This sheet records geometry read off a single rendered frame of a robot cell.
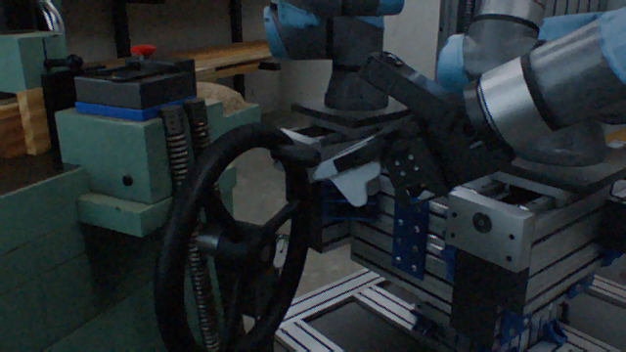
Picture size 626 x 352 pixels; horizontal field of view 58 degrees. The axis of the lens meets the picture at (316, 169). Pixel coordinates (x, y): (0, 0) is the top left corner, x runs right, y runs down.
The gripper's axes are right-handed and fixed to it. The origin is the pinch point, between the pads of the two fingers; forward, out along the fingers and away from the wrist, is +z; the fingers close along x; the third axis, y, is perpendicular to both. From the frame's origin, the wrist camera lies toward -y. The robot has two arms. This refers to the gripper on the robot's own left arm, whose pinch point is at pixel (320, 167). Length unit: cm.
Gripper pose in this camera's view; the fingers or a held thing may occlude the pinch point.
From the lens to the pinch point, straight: 63.8
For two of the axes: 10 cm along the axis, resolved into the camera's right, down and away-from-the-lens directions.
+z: -7.7, 3.5, 5.4
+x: 4.5, -3.0, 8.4
